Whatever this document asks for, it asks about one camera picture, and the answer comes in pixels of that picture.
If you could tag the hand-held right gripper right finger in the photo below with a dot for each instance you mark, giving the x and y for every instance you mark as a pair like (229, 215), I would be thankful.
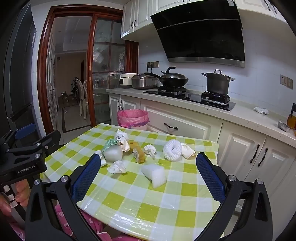
(210, 178)

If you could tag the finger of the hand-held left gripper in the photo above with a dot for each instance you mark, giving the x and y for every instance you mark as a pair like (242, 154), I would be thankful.
(25, 131)
(49, 138)

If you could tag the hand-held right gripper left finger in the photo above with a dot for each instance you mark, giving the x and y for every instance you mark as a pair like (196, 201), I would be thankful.
(87, 177)

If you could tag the small white foam piece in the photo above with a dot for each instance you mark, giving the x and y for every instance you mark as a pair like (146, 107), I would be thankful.
(101, 160)

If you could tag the white foam fruit net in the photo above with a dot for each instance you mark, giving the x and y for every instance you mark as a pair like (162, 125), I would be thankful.
(172, 149)

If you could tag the yellow sponge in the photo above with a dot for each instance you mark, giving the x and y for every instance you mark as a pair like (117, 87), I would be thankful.
(138, 155)

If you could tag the bin with pink bag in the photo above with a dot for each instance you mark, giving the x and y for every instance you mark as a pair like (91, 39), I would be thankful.
(133, 117)

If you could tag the person's left hand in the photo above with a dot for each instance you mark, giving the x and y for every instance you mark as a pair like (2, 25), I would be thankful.
(22, 190)

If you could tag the crumpled white tissue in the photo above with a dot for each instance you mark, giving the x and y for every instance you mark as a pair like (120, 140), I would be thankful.
(116, 167)

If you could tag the flattened white paper cup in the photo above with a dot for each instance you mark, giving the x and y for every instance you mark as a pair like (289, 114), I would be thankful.
(188, 150)

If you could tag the white hallway cabinet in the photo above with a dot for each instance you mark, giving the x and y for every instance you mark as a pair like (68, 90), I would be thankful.
(52, 97)

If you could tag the pink printed pyjama trousers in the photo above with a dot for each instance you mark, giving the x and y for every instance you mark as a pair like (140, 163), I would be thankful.
(92, 222)

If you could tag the crumpled printed paper cup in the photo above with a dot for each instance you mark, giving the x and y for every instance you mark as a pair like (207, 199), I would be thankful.
(122, 139)

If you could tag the white foam block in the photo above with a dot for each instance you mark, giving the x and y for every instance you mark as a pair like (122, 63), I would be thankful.
(155, 176)

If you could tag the black refrigerator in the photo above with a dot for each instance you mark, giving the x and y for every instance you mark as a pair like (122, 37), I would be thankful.
(20, 69)

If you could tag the white kitchen base cabinet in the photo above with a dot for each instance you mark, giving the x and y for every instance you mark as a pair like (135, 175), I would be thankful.
(185, 120)

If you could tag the green checked tablecloth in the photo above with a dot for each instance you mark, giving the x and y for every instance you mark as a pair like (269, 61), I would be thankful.
(143, 208)

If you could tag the twisted white tissue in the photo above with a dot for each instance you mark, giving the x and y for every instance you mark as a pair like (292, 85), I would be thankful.
(149, 149)

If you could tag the wooden glass sliding door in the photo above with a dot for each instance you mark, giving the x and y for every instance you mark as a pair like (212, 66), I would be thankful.
(91, 69)

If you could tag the black gas hob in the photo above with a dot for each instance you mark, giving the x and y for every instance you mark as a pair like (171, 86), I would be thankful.
(196, 98)

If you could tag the crumpled white plastic bag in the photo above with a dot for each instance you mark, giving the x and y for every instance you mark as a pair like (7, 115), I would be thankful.
(261, 110)

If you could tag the grey stock pot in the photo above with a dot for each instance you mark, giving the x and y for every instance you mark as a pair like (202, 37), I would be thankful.
(217, 84)

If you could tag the white rice cooker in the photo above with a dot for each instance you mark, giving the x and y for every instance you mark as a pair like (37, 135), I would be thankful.
(126, 81)

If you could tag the amber bottle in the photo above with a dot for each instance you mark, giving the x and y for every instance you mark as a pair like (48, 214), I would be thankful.
(291, 120)

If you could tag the black wok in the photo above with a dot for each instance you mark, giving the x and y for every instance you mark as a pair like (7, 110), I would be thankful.
(173, 80)

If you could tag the silver rice cooker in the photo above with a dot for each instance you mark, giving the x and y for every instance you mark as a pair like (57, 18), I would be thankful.
(143, 82)

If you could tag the black range hood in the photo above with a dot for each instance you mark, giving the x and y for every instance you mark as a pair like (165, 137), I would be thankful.
(196, 34)

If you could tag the wooden door frame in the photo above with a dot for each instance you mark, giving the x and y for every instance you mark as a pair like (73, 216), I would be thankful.
(45, 69)

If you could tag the grey wall socket strip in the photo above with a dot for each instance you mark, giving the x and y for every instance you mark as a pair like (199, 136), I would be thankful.
(155, 64)

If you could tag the white wall cabinet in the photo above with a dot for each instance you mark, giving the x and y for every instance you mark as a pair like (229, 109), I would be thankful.
(138, 16)
(259, 7)

